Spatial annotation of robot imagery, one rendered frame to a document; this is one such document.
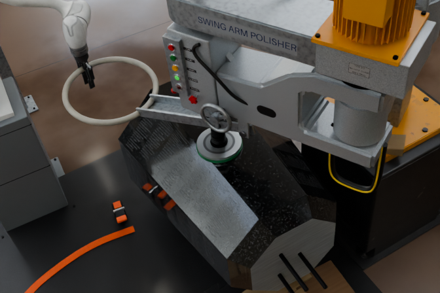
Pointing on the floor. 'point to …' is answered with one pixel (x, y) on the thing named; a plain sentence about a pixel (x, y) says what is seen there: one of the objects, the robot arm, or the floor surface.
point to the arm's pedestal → (25, 168)
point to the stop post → (16, 82)
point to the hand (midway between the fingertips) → (88, 80)
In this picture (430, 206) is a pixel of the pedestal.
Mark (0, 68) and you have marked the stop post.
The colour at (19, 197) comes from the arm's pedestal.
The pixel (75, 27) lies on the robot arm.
